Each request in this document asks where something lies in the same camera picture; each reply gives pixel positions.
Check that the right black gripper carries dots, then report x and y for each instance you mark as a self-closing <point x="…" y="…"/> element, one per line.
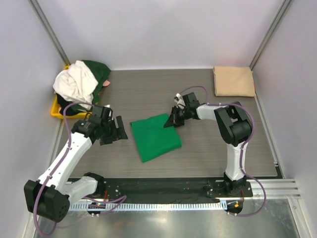
<point x="174" y="119"/>

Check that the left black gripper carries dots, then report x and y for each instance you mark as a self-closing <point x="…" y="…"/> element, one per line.
<point x="114" y="136"/>

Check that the bright green t-shirt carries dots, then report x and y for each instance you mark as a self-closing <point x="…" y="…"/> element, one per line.
<point x="152" y="139"/>

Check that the yellow plastic bin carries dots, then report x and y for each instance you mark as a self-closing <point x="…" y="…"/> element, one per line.
<point x="55" y="111"/>

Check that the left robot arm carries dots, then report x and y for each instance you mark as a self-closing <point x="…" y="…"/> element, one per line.
<point x="50" y="196"/>

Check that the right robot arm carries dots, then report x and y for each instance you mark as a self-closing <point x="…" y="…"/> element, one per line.
<point x="235" y="127"/>

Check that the pink garment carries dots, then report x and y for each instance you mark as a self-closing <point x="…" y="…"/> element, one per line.
<point x="106" y="83"/>

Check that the dark green t-shirt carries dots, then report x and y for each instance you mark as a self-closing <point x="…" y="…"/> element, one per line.
<point x="99" y="72"/>

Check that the white t-shirt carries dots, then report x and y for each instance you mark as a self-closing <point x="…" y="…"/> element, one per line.
<point x="76" y="84"/>

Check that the folded beige t-shirt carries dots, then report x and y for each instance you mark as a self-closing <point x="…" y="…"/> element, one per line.
<point x="232" y="81"/>

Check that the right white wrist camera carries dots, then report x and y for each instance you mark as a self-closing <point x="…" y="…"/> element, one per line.
<point x="179" y="101"/>

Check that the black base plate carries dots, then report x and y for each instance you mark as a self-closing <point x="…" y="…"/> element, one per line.
<point x="170" y="190"/>

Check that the white slotted cable duct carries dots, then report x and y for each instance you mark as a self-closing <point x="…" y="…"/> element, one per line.
<point x="90" y="207"/>

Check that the aluminium front rail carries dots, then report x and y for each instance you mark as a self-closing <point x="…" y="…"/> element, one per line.
<point x="264" y="188"/>

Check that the left aluminium frame post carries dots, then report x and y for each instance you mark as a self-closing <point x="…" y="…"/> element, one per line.
<point x="49" y="30"/>

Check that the aluminium frame post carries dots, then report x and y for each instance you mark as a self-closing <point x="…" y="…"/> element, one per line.
<point x="282" y="11"/>
<point x="49" y="30"/>

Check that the right aluminium frame post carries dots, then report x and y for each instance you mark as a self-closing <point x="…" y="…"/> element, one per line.
<point x="282" y="11"/>

